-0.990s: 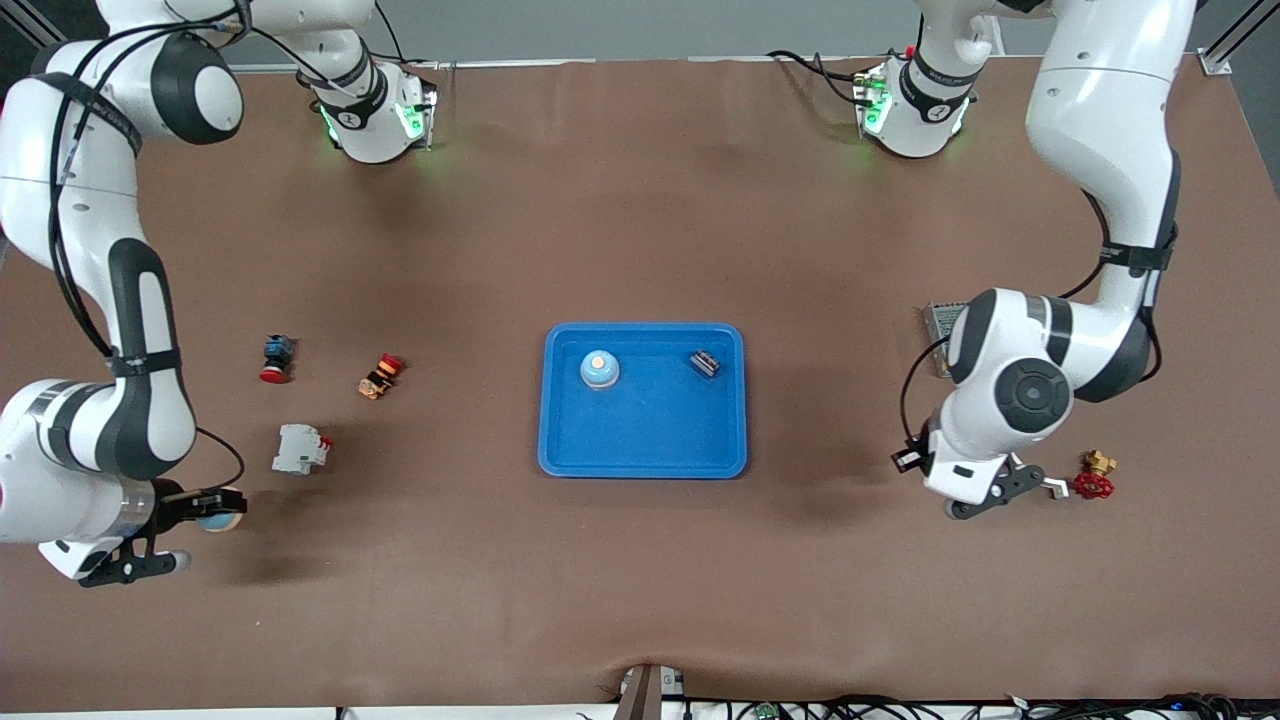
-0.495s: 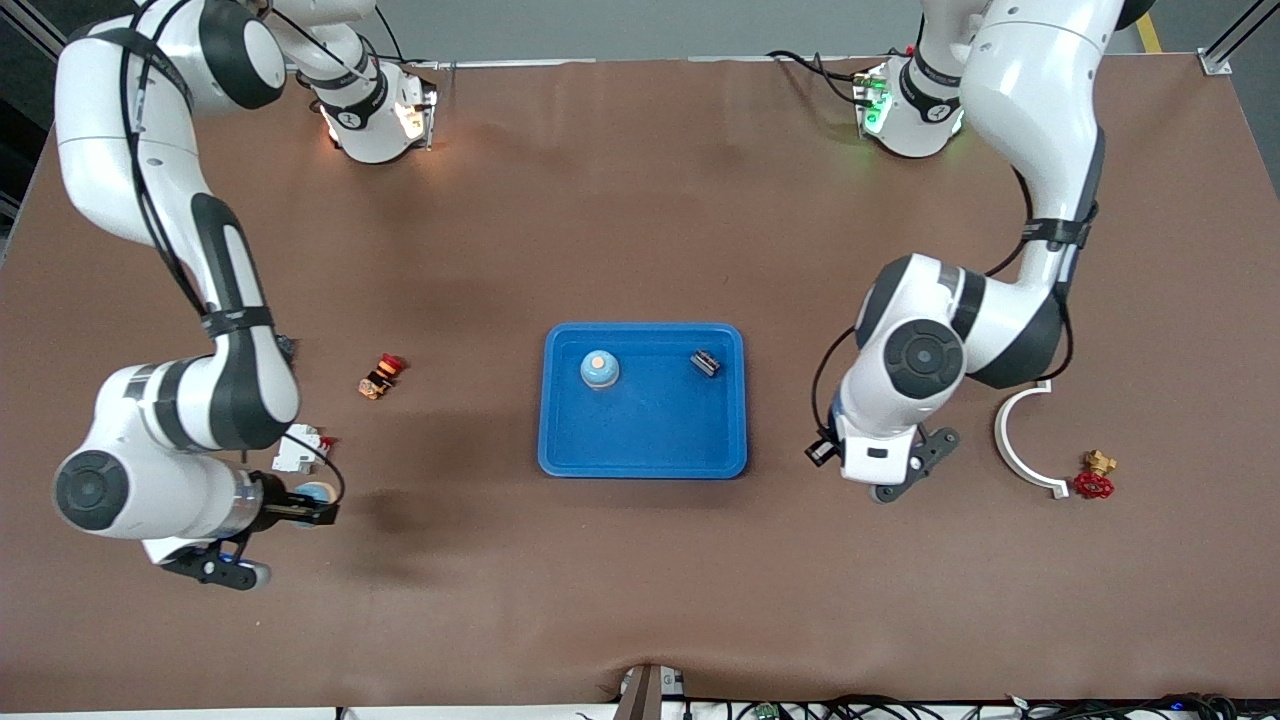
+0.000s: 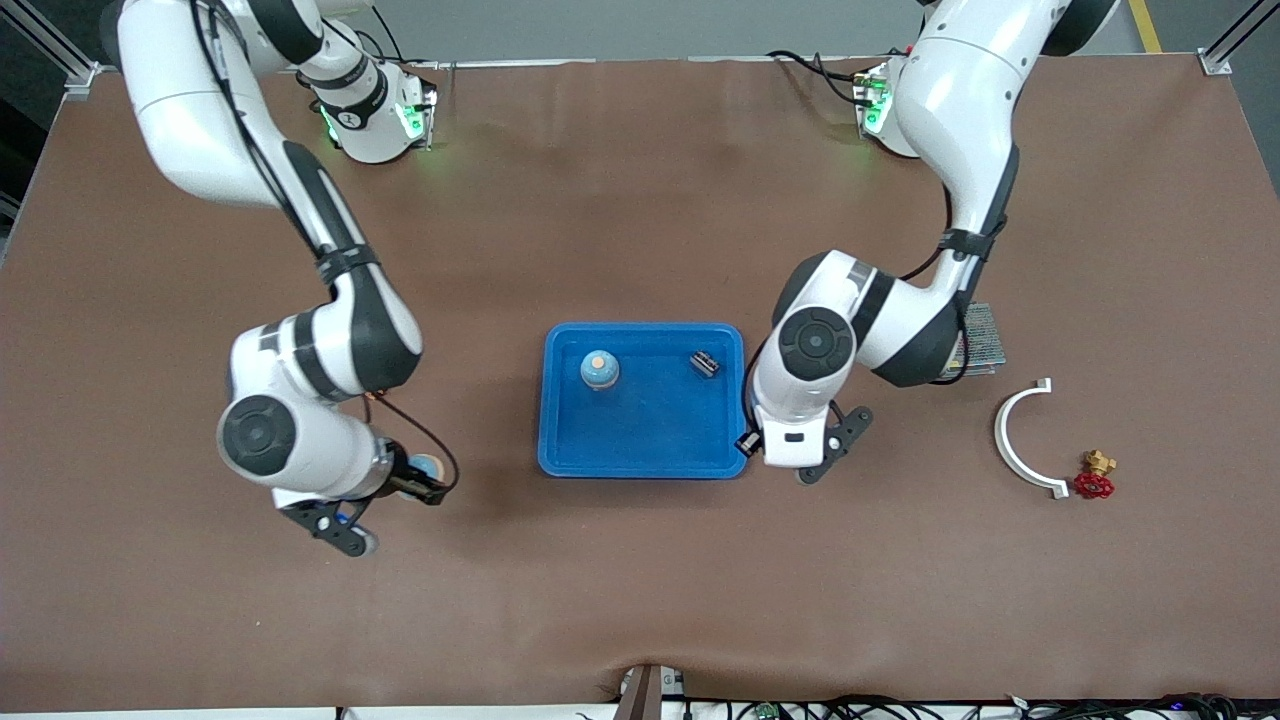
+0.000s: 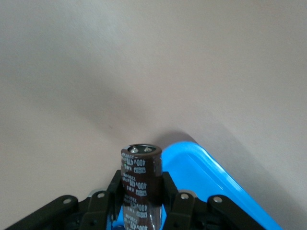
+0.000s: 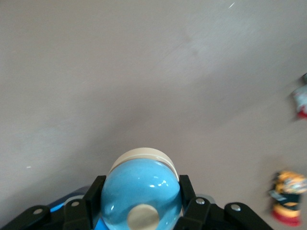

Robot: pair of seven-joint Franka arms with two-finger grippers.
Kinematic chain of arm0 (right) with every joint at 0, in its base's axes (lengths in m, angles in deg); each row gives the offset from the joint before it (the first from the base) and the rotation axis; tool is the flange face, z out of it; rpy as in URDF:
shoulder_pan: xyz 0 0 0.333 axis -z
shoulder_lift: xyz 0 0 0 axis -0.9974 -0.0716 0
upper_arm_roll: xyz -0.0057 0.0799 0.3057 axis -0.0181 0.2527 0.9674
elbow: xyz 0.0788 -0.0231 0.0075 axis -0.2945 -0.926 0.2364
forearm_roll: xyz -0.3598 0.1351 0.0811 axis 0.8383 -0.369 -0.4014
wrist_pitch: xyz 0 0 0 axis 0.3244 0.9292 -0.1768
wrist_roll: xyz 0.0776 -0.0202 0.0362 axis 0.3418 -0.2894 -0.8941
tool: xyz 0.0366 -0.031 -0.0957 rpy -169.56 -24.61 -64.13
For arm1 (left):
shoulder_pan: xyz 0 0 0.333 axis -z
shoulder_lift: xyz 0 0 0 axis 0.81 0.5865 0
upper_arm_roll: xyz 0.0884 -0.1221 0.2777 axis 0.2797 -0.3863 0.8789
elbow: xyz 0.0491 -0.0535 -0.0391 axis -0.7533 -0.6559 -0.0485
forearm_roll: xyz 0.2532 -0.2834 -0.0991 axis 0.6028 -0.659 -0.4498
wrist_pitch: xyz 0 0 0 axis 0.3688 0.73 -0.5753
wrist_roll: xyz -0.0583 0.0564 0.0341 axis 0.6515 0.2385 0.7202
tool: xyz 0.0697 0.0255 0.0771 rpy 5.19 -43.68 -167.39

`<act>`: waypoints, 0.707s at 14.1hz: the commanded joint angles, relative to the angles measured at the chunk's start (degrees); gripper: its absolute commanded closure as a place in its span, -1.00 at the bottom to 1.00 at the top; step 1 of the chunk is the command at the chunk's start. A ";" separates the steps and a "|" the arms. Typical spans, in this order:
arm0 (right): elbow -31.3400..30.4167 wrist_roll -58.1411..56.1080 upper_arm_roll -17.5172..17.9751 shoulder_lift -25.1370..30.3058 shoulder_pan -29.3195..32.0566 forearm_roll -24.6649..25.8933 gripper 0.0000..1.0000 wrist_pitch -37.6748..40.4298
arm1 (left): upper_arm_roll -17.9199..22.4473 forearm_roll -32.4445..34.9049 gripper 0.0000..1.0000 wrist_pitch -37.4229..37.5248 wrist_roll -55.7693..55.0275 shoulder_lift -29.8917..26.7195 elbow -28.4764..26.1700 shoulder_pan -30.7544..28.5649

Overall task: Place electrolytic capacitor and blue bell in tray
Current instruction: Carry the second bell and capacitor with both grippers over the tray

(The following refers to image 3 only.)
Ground white curved plastic bracket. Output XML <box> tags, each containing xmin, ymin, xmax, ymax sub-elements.
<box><xmin>993</xmin><ymin>377</ymin><xmax>1070</xmax><ymax>500</ymax></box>

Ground black base cable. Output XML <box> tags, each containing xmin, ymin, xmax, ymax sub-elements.
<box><xmin>767</xmin><ymin>50</ymin><xmax>873</xmax><ymax>107</ymax></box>
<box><xmin>340</xmin><ymin>0</ymin><xmax>441</xmax><ymax>67</ymax></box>

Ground blue plastic tray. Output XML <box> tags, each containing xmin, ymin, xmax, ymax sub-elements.
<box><xmin>538</xmin><ymin>322</ymin><xmax>748</xmax><ymax>480</ymax></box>

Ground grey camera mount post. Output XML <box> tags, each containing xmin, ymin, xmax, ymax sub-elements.
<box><xmin>612</xmin><ymin>663</ymin><xmax>686</xmax><ymax>720</ymax></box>

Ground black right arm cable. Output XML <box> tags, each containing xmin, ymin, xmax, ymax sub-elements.
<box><xmin>190</xmin><ymin>0</ymin><xmax>462</xmax><ymax>493</ymax></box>

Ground metal mesh power supply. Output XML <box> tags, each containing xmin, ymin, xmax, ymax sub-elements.
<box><xmin>940</xmin><ymin>303</ymin><xmax>1007</xmax><ymax>379</ymax></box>

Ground aluminium frame post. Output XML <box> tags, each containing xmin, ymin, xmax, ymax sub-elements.
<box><xmin>0</xmin><ymin>0</ymin><xmax>101</xmax><ymax>101</ymax></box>
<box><xmin>1195</xmin><ymin>0</ymin><xmax>1280</xmax><ymax>76</ymax></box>

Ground brass valve with red handle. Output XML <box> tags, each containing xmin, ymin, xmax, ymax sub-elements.
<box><xmin>1073</xmin><ymin>449</ymin><xmax>1117</xmax><ymax>501</ymax></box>

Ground black cable bundle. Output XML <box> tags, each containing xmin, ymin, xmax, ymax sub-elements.
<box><xmin>685</xmin><ymin>693</ymin><xmax>1280</xmax><ymax>720</ymax></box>

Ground black right base cable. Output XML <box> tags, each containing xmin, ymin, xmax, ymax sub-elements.
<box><xmin>340</xmin><ymin>0</ymin><xmax>441</xmax><ymax>67</ymax></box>

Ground black left base cable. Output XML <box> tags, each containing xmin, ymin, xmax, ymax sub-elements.
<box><xmin>767</xmin><ymin>50</ymin><xmax>873</xmax><ymax>107</ymax></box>

